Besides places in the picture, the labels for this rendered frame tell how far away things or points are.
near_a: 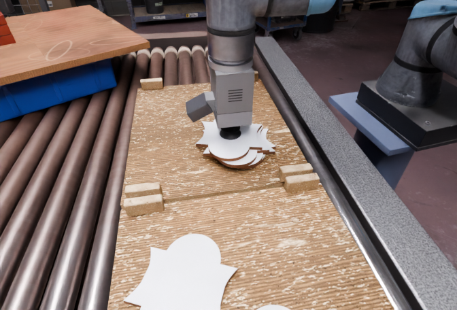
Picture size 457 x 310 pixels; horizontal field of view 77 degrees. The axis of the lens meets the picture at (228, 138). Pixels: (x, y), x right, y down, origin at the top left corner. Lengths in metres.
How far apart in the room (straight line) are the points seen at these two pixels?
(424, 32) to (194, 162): 0.57
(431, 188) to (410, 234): 1.60
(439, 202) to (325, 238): 1.65
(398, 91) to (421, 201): 1.26
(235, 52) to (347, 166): 0.33
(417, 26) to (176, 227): 0.67
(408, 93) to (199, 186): 0.58
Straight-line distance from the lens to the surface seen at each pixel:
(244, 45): 0.46
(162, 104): 0.76
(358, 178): 0.62
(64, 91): 0.87
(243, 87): 0.48
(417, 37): 0.81
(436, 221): 1.98
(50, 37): 1.00
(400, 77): 0.85
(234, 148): 0.54
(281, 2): 0.46
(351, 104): 0.94
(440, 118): 0.85
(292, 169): 0.53
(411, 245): 0.55
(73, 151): 0.70
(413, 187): 2.11
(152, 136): 0.65
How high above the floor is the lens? 1.32
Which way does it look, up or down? 38 degrees down
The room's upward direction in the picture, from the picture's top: straight up
